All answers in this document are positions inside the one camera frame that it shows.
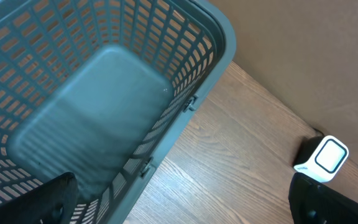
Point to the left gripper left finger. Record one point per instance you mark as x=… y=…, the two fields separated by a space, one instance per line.
x=52 y=202

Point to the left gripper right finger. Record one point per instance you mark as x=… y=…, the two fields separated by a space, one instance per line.
x=311 y=202

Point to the white barcode scanner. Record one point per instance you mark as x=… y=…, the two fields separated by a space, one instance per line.
x=321 y=157

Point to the grey plastic shopping basket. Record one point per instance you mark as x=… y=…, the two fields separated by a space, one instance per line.
x=102 y=89

